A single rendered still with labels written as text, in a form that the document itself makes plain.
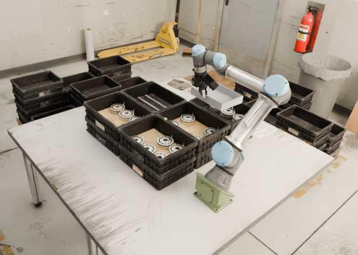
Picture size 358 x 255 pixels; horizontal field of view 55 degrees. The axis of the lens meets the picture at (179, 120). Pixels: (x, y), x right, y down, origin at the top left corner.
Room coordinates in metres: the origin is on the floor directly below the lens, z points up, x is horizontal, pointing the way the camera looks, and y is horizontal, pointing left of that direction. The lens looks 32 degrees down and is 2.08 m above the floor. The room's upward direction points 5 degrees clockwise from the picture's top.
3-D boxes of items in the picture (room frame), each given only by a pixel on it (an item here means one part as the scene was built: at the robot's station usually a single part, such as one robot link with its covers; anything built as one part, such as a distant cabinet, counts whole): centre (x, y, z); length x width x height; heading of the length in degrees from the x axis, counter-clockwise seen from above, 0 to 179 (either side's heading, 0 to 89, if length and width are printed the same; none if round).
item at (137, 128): (1.68, 0.12, 0.87); 0.40 x 0.30 x 0.11; 46
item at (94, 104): (1.96, 0.41, 0.87); 0.40 x 0.30 x 0.11; 46
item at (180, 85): (2.86, 0.03, 0.71); 0.22 x 0.19 x 0.01; 44
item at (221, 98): (1.98, -0.23, 1.07); 0.27 x 0.20 x 0.05; 44
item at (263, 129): (2.26, -0.57, 0.70); 0.33 x 0.23 x 0.01; 44
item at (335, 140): (2.90, -1.38, 0.26); 0.40 x 0.30 x 0.23; 44
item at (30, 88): (2.94, 1.38, 0.37); 0.40 x 0.30 x 0.45; 134
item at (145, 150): (1.68, 0.12, 0.92); 0.40 x 0.30 x 0.02; 46
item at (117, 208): (1.93, 0.05, 0.35); 1.60 x 1.60 x 0.70; 44
